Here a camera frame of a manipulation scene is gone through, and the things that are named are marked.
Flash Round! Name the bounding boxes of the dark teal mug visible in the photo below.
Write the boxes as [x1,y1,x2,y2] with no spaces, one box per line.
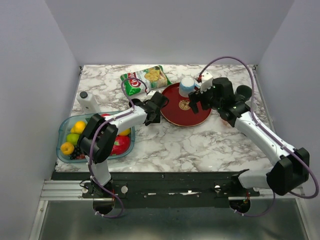
[235,85,253,102]

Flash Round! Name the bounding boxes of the yellow orange pepper toy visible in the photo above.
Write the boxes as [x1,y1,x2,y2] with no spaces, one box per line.
[60,142,75,156]

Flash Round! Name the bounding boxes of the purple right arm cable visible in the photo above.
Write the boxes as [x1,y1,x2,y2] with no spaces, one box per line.
[198,55,320,218]

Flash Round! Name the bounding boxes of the dark grape bunch toy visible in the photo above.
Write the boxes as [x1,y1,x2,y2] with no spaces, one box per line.
[69,146,86,160]

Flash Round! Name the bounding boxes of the round red lacquer tray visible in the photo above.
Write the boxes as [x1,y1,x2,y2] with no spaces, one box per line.
[160,83,212,127]

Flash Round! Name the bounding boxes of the white bottle black cap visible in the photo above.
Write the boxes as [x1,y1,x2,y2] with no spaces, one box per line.
[76,91,101,114]

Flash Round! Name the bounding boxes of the clear blue fruit container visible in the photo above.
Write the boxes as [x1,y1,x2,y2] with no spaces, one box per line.
[56,113,136,163]

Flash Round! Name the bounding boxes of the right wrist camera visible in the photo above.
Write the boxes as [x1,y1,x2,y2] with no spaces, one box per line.
[197,71,213,93]

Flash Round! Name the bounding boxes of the grey-blue textured mug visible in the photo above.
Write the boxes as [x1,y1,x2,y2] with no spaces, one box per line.
[249,101,258,112]

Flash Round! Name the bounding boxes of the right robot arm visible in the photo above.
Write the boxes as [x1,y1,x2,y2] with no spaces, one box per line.
[188,77,310,196]

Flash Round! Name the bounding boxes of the light blue mug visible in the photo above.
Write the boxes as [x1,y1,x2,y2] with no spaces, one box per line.
[178,77,201,98]

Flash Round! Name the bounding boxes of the red dragon fruit toy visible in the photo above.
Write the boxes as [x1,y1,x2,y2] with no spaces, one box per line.
[110,135,131,156]

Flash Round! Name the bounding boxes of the yellow lemon toy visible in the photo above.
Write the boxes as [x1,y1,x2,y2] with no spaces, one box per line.
[70,121,87,135]
[118,128,131,136]

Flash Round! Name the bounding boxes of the green chips bag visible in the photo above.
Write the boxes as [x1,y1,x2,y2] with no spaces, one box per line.
[120,65,172,96]

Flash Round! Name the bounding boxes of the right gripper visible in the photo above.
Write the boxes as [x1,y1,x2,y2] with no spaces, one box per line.
[187,82,222,114]

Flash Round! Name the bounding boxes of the green lime toy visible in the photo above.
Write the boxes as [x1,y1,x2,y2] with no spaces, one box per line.
[66,133,80,146]

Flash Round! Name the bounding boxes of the pink mug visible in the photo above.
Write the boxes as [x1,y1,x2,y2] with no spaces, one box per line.
[221,119,229,126]

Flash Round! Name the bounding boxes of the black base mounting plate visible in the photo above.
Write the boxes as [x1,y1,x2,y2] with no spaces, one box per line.
[52,171,272,214]

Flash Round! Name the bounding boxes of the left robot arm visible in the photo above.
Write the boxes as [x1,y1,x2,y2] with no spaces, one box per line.
[77,91,169,198]

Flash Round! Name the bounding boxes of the aluminium frame rail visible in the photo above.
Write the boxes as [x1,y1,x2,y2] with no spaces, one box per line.
[39,178,306,201]

